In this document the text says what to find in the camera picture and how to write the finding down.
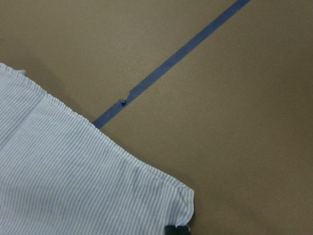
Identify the light blue striped shirt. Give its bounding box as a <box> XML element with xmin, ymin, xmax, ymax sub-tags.
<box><xmin>0</xmin><ymin>64</ymin><xmax>194</xmax><ymax>235</ymax></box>

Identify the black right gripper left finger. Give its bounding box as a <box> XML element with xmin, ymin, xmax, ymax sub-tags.
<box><xmin>164</xmin><ymin>225</ymin><xmax>177</xmax><ymax>235</ymax></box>

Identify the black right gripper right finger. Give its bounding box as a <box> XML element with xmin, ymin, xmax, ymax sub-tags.
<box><xmin>177</xmin><ymin>225</ymin><xmax>190</xmax><ymax>235</ymax></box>

